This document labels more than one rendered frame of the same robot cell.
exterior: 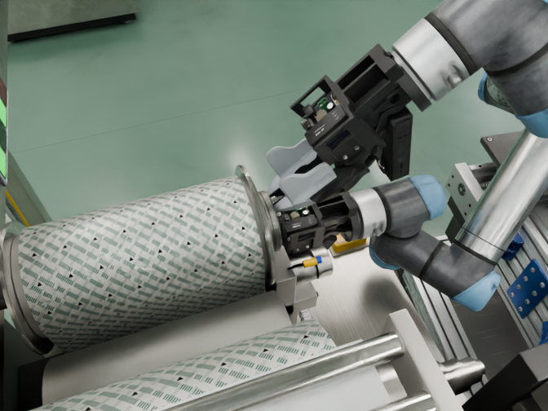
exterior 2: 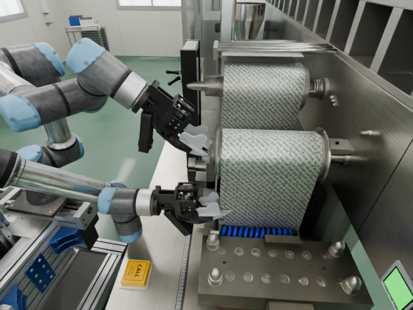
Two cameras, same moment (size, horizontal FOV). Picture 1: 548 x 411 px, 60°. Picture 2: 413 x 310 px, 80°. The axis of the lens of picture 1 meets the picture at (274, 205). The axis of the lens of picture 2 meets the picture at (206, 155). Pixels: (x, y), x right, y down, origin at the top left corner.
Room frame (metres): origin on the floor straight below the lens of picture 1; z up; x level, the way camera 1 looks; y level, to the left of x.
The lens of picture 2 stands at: (0.83, 0.19, 1.63)
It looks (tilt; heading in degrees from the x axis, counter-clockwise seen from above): 36 degrees down; 202
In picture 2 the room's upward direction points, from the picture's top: straight up
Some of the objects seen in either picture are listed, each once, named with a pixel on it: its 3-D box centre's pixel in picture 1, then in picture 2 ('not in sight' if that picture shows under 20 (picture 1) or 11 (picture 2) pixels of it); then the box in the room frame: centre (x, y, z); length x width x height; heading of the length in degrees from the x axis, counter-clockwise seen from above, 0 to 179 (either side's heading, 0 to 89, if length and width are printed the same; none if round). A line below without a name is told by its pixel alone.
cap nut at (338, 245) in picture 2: not in sight; (338, 246); (0.35, 0.37, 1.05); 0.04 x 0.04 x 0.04
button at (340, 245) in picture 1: (343, 232); (136, 272); (0.56, -0.14, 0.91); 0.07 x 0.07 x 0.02; 19
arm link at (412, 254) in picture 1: (400, 243); (126, 219); (0.46, -0.23, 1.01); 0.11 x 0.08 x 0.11; 51
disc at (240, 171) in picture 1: (254, 224); (218, 152); (0.33, 0.02, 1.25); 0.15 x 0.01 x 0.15; 19
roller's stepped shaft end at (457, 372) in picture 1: (447, 379); (196, 85); (0.12, -0.14, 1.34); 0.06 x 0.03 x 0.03; 109
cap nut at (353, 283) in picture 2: not in sight; (353, 283); (0.44, 0.40, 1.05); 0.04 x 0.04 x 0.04
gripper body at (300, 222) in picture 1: (315, 225); (176, 202); (0.43, -0.06, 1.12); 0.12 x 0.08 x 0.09; 109
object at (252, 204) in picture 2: not in sight; (262, 207); (0.35, 0.16, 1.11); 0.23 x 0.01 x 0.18; 109
